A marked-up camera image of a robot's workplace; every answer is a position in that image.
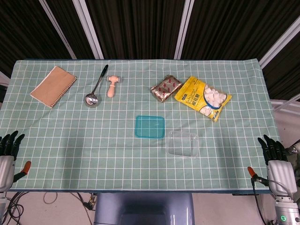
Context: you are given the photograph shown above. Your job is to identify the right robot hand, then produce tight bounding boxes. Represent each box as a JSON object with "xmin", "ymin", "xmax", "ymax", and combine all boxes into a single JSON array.
[{"xmin": 247, "ymin": 135, "xmax": 294, "ymax": 197}]

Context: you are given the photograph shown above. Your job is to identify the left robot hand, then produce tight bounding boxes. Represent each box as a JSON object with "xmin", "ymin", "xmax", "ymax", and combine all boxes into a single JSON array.
[{"xmin": 0, "ymin": 130, "xmax": 31, "ymax": 193}]

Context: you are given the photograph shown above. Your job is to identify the blue plastic lid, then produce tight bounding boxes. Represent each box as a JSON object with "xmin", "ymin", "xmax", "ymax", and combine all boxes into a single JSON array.
[{"xmin": 135, "ymin": 115, "xmax": 165, "ymax": 139}]

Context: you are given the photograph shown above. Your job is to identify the clear plastic container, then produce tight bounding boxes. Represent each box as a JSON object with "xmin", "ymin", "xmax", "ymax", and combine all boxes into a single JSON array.
[{"xmin": 165, "ymin": 130, "xmax": 200, "ymax": 159}]

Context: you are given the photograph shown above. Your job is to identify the brown spiral notebook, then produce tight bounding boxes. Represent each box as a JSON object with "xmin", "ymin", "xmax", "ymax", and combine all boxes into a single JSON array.
[{"xmin": 30, "ymin": 66, "xmax": 78, "ymax": 109}]

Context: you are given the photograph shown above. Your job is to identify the green checked tablecloth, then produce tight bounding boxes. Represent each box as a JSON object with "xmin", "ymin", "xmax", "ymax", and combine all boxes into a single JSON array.
[{"xmin": 0, "ymin": 59, "xmax": 293, "ymax": 193}]

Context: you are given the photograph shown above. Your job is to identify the yellow marshmallow bag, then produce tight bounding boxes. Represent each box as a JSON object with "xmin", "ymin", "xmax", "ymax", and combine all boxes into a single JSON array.
[{"xmin": 174, "ymin": 75, "xmax": 233, "ymax": 122}]

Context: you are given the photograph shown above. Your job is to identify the wooden toy mallet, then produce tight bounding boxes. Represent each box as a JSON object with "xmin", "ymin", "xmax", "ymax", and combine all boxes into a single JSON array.
[{"xmin": 106, "ymin": 75, "xmax": 123, "ymax": 98}]

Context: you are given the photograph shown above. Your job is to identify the blue-grey robot torso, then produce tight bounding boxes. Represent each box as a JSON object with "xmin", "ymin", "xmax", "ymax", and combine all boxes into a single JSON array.
[{"xmin": 93, "ymin": 192, "xmax": 195, "ymax": 225}]

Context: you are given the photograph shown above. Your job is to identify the silver red snack packet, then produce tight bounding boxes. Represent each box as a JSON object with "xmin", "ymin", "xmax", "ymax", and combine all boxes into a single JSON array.
[{"xmin": 150, "ymin": 75, "xmax": 183, "ymax": 103}]

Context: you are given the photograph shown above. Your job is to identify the black pleated curtain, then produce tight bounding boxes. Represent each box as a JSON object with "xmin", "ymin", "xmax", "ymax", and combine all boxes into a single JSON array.
[{"xmin": 0, "ymin": 0, "xmax": 300, "ymax": 101}]

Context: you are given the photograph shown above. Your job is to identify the silver foil hose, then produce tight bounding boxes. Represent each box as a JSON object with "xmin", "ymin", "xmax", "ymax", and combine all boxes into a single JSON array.
[{"xmin": 287, "ymin": 140, "xmax": 300, "ymax": 156}]

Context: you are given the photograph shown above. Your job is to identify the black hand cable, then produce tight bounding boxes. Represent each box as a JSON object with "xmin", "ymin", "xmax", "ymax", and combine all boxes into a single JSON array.
[{"xmin": 250, "ymin": 177, "xmax": 269, "ymax": 225}]

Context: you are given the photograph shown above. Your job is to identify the black floor cable bundle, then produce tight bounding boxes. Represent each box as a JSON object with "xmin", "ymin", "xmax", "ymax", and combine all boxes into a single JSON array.
[{"xmin": 0, "ymin": 191, "xmax": 31, "ymax": 225}]

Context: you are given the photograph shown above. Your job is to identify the white frame bars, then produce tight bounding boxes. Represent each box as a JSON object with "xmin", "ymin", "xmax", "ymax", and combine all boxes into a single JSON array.
[{"xmin": 270, "ymin": 93, "xmax": 300, "ymax": 115}]

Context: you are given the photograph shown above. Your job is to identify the black plug cable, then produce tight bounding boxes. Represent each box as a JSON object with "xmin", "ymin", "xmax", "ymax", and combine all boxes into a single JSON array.
[{"xmin": 76, "ymin": 192, "xmax": 97, "ymax": 211}]

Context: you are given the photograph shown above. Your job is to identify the metal ladle black handle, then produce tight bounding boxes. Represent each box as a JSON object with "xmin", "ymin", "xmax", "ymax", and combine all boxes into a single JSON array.
[{"xmin": 84, "ymin": 64, "xmax": 109, "ymax": 108}]

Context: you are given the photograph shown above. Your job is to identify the white frame post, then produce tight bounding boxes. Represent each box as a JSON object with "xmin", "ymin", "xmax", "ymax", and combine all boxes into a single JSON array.
[
  {"xmin": 72, "ymin": 0, "xmax": 104, "ymax": 60},
  {"xmin": 259, "ymin": 17, "xmax": 300, "ymax": 70},
  {"xmin": 39, "ymin": 0, "xmax": 77, "ymax": 60},
  {"xmin": 173, "ymin": 0, "xmax": 195, "ymax": 60}
]

